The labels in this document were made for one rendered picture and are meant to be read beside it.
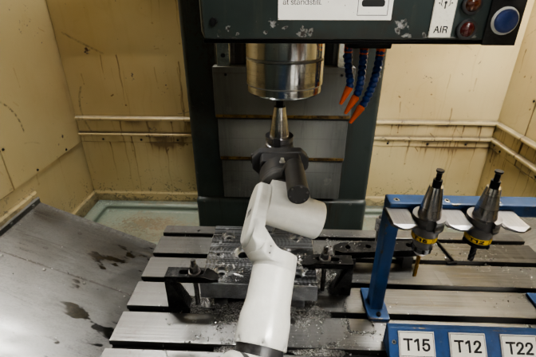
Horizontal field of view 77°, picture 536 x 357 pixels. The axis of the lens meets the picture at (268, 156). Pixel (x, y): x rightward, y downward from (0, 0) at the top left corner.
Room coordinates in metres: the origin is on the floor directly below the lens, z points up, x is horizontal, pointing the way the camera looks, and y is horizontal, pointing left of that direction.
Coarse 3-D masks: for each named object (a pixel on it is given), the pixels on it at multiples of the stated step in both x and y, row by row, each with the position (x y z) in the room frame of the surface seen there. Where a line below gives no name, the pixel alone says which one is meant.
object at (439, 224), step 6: (414, 210) 0.59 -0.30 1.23; (414, 216) 0.57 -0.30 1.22; (444, 216) 0.57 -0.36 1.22; (420, 222) 0.55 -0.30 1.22; (426, 222) 0.55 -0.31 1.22; (432, 222) 0.55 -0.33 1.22; (438, 222) 0.55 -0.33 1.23; (444, 222) 0.55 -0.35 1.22; (420, 228) 0.55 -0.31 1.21; (426, 228) 0.55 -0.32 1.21; (432, 228) 0.55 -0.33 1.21; (438, 228) 0.55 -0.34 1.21
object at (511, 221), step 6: (504, 210) 0.60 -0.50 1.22; (510, 210) 0.60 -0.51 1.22; (504, 216) 0.58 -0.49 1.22; (510, 216) 0.58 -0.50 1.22; (516, 216) 0.58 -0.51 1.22; (504, 222) 0.56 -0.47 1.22; (510, 222) 0.56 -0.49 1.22; (516, 222) 0.56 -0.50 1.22; (522, 222) 0.56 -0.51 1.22; (504, 228) 0.54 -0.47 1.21; (510, 228) 0.54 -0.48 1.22; (516, 228) 0.54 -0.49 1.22; (522, 228) 0.54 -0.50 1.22; (528, 228) 0.54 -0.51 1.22
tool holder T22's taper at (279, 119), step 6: (276, 108) 0.70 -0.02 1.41; (282, 108) 0.70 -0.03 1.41; (276, 114) 0.70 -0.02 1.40; (282, 114) 0.70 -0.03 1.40; (276, 120) 0.70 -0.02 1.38; (282, 120) 0.70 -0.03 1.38; (270, 126) 0.71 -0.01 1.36; (276, 126) 0.70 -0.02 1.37; (282, 126) 0.69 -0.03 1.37; (270, 132) 0.70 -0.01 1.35; (276, 132) 0.69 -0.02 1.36; (282, 132) 0.69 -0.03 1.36; (288, 132) 0.70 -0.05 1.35; (276, 138) 0.69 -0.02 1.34; (282, 138) 0.69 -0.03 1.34
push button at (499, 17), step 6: (504, 12) 0.49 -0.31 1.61; (510, 12) 0.49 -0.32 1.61; (516, 12) 0.49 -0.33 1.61; (498, 18) 0.49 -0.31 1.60; (504, 18) 0.49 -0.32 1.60; (510, 18) 0.49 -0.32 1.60; (516, 18) 0.49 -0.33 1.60; (498, 24) 0.49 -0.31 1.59; (504, 24) 0.49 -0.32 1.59; (510, 24) 0.49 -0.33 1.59; (516, 24) 0.49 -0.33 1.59; (498, 30) 0.49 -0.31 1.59; (504, 30) 0.49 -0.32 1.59; (510, 30) 0.49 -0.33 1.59
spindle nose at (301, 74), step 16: (256, 48) 0.66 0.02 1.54; (272, 48) 0.64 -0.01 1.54; (288, 48) 0.63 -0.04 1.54; (304, 48) 0.64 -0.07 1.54; (320, 48) 0.66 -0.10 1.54; (256, 64) 0.66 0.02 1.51; (272, 64) 0.64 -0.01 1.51; (288, 64) 0.63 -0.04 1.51; (304, 64) 0.64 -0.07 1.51; (320, 64) 0.67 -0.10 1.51; (256, 80) 0.66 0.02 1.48; (272, 80) 0.64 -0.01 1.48; (288, 80) 0.63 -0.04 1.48; (304, 80) 0.64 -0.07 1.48; (320, 80) 0.67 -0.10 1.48; (272, 96) 0.64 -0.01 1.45; (288, 96) 0.63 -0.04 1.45; (304, 96) 0.64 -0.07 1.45
